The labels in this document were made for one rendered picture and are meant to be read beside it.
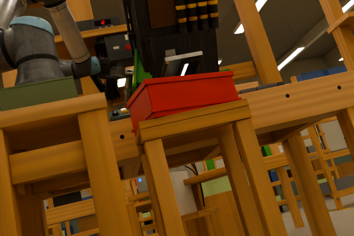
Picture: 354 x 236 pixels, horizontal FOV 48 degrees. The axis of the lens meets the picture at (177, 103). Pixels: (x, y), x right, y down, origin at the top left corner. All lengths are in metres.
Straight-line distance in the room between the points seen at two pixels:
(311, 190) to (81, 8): 1.61
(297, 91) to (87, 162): 0.96
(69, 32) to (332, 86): 1.08
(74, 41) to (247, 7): 1.19
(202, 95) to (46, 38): 0.49
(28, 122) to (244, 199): 0.74
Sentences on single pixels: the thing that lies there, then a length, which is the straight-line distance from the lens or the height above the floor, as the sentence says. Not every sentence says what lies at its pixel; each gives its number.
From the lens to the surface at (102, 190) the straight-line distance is 0.95.
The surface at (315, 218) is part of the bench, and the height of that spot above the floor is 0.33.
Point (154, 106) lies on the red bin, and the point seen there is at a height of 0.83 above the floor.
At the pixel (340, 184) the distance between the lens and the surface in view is 6.76.
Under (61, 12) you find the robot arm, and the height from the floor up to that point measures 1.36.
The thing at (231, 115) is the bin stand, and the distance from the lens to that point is 1.19.
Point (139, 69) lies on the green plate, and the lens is 1.79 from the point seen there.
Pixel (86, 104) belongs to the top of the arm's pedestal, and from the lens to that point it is 0.99.
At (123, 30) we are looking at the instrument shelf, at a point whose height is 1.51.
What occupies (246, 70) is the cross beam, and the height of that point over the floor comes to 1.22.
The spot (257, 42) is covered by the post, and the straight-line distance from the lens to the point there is 2.39.
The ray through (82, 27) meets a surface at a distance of 2.22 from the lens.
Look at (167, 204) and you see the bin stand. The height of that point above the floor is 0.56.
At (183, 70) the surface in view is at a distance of 1.72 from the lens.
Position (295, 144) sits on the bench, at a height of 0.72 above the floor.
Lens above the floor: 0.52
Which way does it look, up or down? 15 degrees up
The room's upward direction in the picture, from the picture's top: 15 degrees counter-clockwise
